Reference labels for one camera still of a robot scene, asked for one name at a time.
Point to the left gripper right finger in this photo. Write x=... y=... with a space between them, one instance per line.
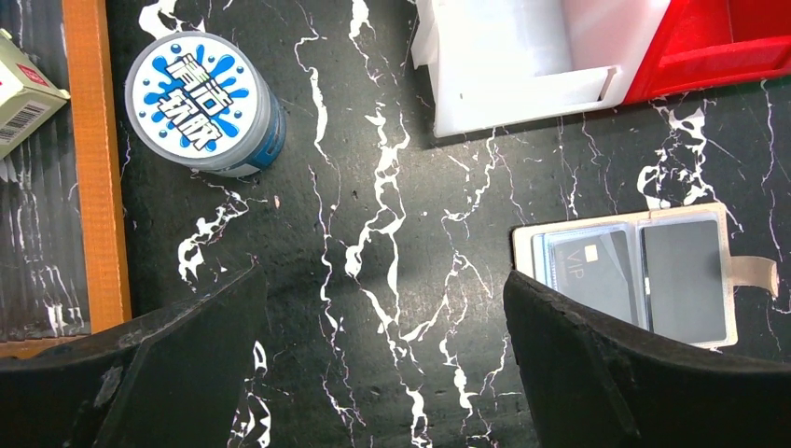
x=592 y=380

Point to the white plastic bin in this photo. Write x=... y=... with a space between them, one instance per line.
x=498 y=63

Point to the white red small box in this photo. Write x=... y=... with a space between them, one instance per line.
x=28 y=97

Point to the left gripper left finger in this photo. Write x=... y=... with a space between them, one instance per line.
x=170 y=378

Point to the wooden three-tier shelf rack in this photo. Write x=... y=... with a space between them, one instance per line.
x=64 y=271

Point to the beige leather card holder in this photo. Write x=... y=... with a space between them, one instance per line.
x=530 y=256

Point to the dark grey card in holder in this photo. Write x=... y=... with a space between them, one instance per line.
x=683 y=270

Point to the red plastic bin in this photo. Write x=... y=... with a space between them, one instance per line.
x=711 y=43

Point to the blue white round tin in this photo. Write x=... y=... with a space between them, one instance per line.
x=195 y=99

